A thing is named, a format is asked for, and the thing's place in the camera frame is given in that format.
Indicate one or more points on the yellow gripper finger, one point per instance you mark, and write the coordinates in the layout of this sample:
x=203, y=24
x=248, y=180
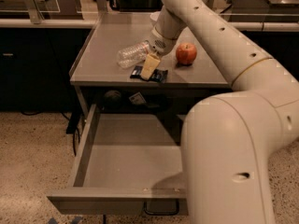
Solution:
x=151, y=63

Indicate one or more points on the blue rxbar wrapper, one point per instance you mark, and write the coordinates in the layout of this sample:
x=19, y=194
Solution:
x=158, y=75

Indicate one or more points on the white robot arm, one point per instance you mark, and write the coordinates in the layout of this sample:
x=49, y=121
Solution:
x=227, y=139

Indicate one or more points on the grey metal cabinet counter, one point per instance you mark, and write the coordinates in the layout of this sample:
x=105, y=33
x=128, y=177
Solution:
x=96, y=67

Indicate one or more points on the open grey top drawer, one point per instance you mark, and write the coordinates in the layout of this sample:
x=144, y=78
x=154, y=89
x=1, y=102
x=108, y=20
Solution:
x=122, y=161

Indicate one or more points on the clear plastic water bottle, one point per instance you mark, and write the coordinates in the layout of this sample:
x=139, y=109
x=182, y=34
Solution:
x=133, y=55

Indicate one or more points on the red apple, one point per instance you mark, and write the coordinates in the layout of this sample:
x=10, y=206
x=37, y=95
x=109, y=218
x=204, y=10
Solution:
x=186, y=53

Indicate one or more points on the white tag inside cabinet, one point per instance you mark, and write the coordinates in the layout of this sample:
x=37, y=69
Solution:
x=137, y=99

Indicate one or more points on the white bowl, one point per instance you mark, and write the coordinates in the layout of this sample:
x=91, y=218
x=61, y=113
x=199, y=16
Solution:
x=154, y=17

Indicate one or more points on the black drawer handle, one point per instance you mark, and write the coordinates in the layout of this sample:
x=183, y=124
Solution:
x=161, y=208

